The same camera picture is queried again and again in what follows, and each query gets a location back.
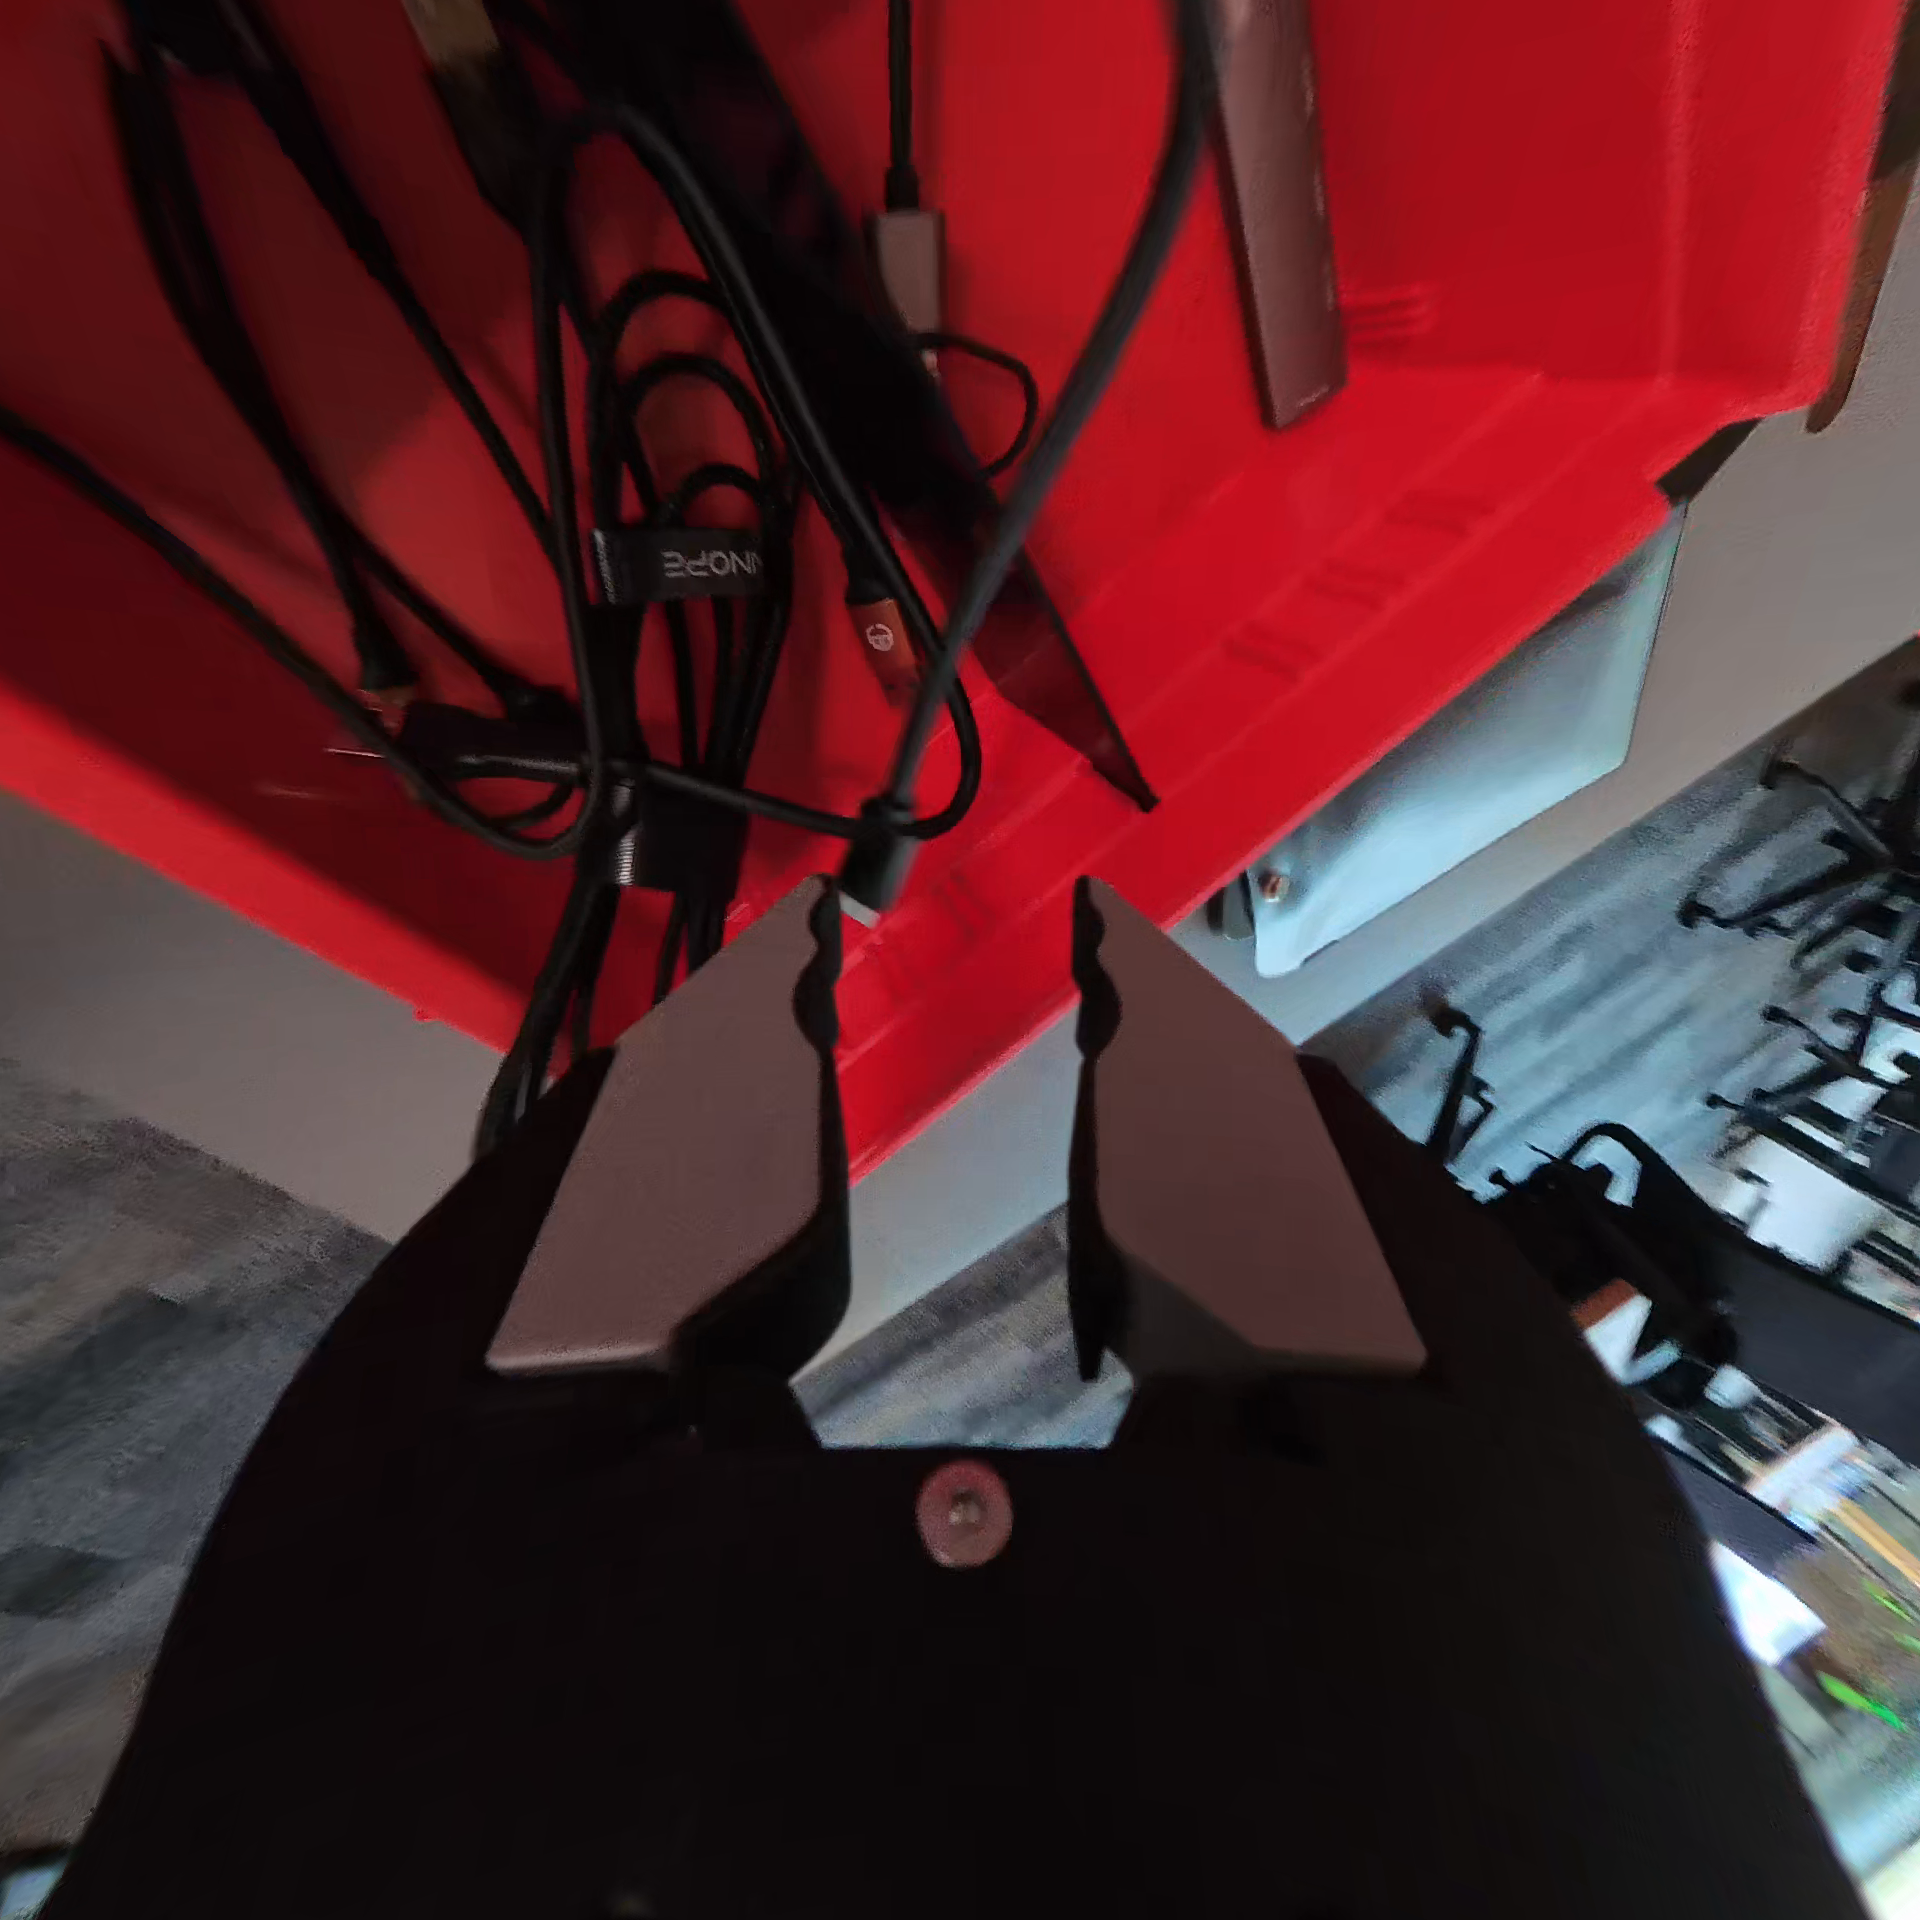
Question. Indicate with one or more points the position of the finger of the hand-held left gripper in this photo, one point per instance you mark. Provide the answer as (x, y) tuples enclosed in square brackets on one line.
[(1504, 747)]

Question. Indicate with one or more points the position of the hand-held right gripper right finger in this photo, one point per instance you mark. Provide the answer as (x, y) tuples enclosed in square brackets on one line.
[(1248, 1202)]

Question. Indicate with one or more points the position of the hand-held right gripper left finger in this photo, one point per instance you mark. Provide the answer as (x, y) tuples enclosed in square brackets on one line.
[(675, 1202)]

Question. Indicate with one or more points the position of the red plastic bin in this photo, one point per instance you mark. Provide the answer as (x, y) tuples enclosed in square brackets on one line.
[(1353, 521)]

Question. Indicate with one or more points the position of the grey USB hub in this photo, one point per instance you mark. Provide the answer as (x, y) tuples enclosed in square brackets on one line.
[(1282, 224)]

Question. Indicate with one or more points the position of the black office chair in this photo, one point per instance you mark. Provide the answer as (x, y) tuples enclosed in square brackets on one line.
[(1619, 1215)]

